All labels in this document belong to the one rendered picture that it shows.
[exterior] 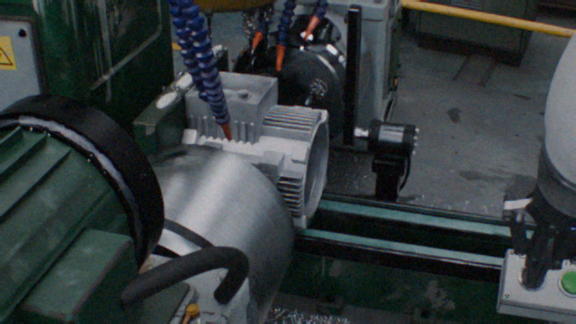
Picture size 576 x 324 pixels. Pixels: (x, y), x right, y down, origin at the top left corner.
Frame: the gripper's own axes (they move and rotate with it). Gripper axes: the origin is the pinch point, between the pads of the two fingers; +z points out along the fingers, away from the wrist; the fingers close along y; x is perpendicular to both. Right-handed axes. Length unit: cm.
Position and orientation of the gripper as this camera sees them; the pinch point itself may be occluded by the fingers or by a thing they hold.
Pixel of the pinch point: (539, 263)
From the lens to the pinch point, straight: 82.4
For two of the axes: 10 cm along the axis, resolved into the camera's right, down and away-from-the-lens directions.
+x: -2.3, 8.5, -4.7
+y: -9.6, -1.4, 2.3
